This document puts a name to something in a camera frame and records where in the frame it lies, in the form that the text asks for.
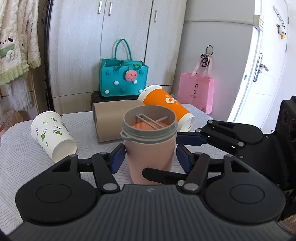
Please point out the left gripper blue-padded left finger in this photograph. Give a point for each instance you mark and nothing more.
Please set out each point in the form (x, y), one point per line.
(111, 167)

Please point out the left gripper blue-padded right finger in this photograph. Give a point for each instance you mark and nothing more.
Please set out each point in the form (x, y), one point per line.
(195, 165)

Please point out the pink tumbler with grey lid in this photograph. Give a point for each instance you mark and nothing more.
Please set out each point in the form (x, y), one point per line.
(149, 133)

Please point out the light grey wooden wardrobe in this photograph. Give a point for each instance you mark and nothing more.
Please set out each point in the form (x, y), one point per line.
(79, 34)

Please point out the beige tan cup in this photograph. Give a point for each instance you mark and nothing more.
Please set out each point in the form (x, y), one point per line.
(108, 118)

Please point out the white paper cup green leaves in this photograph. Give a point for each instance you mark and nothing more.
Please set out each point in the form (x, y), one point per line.
(52, 135)

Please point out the teal felt tote bag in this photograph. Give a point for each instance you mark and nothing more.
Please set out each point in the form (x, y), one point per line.
(122, 77)

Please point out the pink paper gift bag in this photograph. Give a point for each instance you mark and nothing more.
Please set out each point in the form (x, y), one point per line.
(197, 88)

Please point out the white fleece jacket green trim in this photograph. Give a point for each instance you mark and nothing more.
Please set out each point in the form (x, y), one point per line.
(19, 39)

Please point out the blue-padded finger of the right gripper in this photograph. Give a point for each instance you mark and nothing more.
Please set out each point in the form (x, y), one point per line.
(226, 136)
(163, 177)

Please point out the white door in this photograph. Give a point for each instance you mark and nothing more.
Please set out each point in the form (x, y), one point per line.
(263, 71)

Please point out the brown paper bag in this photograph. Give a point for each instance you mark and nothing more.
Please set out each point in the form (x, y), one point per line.
(9, 119)

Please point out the orange paper cup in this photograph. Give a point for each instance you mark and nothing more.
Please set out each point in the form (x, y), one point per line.
(155, 95)

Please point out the black wall hook with cords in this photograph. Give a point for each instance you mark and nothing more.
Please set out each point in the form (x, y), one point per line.
(205, 57)

